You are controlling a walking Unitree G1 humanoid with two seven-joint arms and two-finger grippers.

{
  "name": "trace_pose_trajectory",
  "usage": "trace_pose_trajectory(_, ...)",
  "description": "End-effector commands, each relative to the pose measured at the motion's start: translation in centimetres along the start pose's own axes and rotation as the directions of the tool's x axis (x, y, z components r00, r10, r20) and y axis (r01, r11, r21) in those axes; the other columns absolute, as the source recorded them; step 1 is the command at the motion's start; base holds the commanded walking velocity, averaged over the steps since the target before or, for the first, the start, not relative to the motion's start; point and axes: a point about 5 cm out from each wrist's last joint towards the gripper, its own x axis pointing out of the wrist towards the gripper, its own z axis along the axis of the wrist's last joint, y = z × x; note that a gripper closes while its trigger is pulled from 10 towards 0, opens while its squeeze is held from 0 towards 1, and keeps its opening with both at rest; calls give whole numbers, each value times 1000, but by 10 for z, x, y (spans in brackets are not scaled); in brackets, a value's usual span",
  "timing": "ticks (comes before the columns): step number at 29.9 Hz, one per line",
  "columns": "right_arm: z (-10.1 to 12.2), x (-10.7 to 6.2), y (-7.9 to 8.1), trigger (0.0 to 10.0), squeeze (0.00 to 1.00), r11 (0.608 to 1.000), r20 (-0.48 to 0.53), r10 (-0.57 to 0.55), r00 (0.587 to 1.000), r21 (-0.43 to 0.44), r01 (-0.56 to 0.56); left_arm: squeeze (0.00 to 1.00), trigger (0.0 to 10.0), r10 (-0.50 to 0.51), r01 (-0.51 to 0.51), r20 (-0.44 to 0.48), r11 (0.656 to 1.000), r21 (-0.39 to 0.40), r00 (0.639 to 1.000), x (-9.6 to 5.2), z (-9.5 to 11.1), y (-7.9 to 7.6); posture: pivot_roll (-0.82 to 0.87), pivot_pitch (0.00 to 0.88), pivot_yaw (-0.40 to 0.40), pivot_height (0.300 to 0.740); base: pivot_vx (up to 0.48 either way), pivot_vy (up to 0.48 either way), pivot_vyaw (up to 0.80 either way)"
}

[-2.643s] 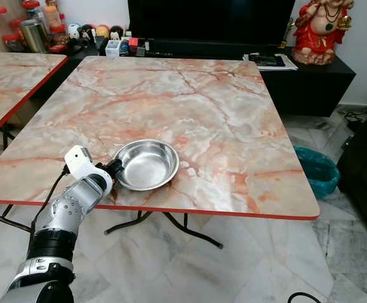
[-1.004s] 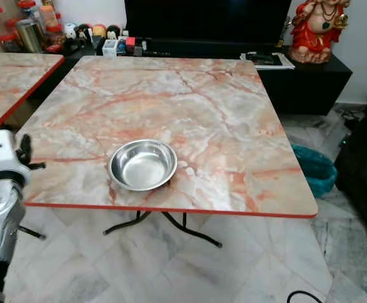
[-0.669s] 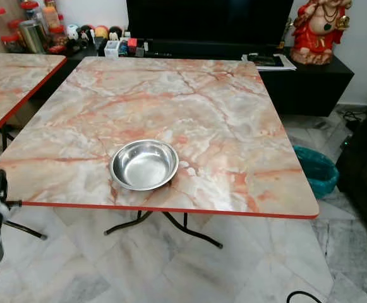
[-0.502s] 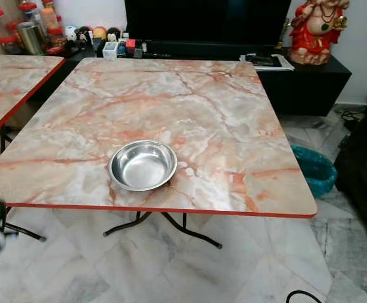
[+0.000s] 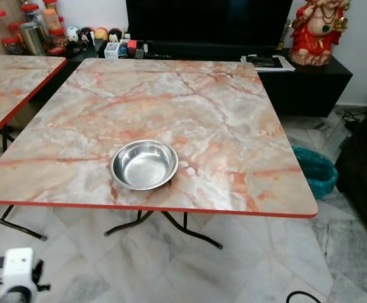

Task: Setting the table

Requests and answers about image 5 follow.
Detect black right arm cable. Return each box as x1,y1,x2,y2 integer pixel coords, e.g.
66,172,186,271
286,290,323,303

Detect papers with black remote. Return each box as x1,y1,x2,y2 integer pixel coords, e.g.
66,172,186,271
240,54,296,72

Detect red gold statue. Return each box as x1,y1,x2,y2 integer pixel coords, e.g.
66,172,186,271
291,0,351,67

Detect black television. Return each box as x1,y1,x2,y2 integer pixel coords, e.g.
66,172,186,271
125,0,298,45

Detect dark sofa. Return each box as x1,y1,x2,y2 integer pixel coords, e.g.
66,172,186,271
335,106,367,218

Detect black tv console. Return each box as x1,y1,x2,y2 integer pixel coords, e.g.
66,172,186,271
47,40,353,118

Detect teal waste bin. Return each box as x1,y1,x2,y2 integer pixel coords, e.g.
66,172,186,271
292,146,339,199

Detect large steel bowl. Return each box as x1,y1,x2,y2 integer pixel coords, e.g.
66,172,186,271
110,140,179,191

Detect black metal table legs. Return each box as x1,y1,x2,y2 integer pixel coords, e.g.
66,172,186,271
104,210,223,249
0,126,48,241

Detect small white box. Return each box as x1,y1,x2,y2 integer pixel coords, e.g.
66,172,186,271
104,42,119,60

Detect red lid plastic jar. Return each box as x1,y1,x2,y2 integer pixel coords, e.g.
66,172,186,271
42,0,61,31
21,3,39,25

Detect steel canister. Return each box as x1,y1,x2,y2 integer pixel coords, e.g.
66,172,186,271
19,22,46,56

